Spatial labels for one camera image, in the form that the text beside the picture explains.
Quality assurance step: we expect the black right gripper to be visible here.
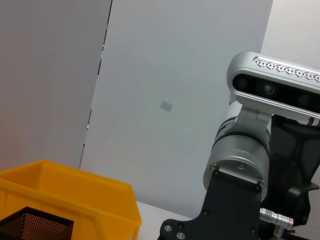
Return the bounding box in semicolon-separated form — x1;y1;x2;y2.
157;169;266;240

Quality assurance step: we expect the black mesh pen holder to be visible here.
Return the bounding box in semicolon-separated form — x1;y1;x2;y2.
0;206;75;240

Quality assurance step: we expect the yellow plastic bin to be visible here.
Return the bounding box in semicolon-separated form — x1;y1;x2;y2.
0;159;143;240

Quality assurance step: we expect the right gripper cable with plug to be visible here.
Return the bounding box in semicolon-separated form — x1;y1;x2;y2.
259;208;295;237

